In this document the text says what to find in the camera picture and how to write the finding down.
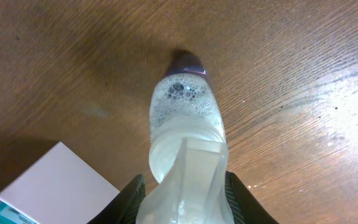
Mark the white open cardboard box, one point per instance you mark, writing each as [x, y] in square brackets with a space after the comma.
[59, 188]

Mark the clear pump soap bottle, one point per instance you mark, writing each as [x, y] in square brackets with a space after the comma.
[188, 151]

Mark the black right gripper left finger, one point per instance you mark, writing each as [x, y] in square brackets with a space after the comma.
[124, 208]

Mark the teal mouthwash bottle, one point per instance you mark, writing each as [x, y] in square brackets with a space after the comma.
[9, 215]

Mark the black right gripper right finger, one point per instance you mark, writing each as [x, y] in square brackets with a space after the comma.
[244, 206]

